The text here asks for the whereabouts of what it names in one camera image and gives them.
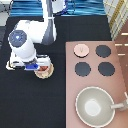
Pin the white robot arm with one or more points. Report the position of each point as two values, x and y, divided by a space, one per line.
28 32

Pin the blue patterned cloth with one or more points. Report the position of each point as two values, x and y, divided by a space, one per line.
86 8

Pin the cream wooden spatula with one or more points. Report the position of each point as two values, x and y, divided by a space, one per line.
9 68

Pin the black mat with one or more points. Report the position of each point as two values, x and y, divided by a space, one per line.
29 102

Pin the grey faucet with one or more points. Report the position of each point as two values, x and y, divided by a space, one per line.
123 105

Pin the dark round burner front-right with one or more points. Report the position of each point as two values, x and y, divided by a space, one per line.
106 69

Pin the round wooden plate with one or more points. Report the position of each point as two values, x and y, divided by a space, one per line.
44 76

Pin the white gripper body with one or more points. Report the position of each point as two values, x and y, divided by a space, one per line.
15 62

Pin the pink toy stove top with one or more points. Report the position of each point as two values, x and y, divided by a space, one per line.
114 85

